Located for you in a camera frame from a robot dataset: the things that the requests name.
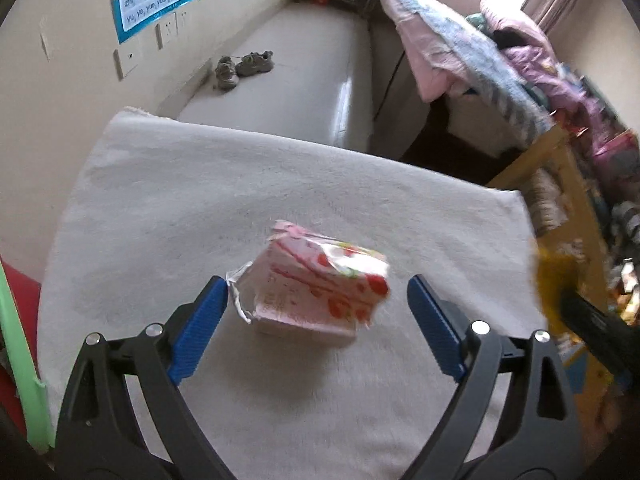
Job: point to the white wall socket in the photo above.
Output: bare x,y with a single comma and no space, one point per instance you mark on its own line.
166,30
184,19
126,62

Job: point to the wooden bed rail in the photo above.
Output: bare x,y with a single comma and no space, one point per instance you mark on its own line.
560,170

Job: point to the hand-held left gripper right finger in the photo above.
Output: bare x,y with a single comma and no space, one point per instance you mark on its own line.
435,330

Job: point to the purple quilt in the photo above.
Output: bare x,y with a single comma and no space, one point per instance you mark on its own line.
550,80

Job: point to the pink strawberry print carton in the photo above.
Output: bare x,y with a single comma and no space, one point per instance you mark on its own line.
315,285

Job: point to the green bowl with red inside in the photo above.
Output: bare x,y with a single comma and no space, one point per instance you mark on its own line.
27,360

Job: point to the pink bed sheet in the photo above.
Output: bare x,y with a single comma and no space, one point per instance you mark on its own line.
430,60

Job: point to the pink pillow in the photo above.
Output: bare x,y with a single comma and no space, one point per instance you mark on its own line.
510,20

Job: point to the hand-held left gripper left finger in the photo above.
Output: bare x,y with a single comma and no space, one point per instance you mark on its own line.
197,330

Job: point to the white towel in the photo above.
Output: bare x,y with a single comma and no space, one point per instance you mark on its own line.
200,185

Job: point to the blue learning wall poster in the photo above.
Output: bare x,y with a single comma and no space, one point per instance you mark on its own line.
150,0

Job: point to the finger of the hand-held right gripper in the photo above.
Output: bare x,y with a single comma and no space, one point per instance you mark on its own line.
600,330

